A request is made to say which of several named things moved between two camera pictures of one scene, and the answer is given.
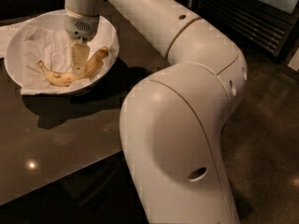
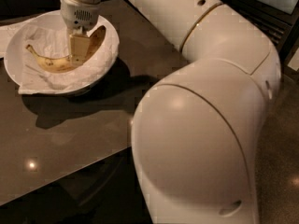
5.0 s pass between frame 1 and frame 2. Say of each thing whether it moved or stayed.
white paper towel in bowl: stayed
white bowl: stayed
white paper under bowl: stayed
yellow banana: moved
